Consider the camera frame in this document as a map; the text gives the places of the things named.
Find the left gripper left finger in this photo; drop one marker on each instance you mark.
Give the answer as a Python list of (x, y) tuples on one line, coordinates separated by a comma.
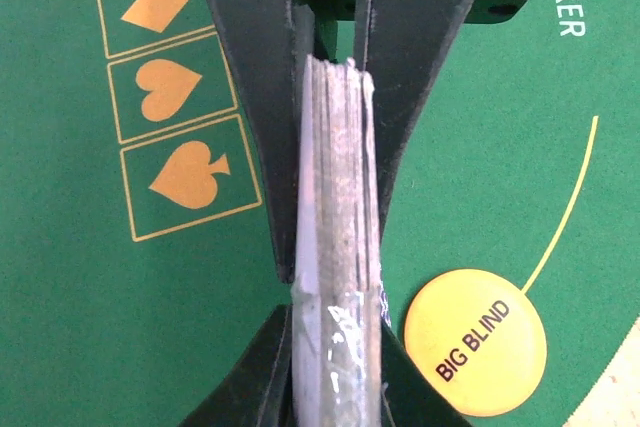
[(258, 389)]

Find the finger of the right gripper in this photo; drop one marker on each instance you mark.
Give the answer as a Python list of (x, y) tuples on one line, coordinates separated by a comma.
[(402, 44), (258, 39)]

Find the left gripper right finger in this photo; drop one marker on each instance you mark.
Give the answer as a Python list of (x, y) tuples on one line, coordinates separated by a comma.
[(407, 398)]

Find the blue playing card deck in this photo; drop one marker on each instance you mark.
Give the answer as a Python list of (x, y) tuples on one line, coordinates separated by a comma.
[(337, 320)]

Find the orange small blind button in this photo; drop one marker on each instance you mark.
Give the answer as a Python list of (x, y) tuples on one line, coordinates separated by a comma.
[(478, 340)]

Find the round green poker mat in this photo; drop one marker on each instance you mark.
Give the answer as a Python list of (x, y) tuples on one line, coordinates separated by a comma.
[(136, 261)]

